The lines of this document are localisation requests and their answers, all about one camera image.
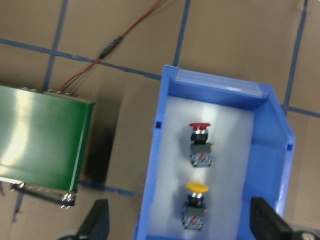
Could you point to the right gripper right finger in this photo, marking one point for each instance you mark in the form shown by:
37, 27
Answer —
266, 224

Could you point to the green conveyor belt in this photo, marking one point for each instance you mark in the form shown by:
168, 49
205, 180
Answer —
42, 142

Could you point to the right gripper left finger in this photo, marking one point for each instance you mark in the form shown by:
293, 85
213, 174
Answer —
96, 225

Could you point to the blue empty bin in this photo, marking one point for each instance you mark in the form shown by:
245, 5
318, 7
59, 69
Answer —
272, 142

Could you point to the yellow push button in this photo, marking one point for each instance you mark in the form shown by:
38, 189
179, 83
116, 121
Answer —
194, 209

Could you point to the red push button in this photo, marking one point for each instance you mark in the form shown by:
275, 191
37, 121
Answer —
200, 150

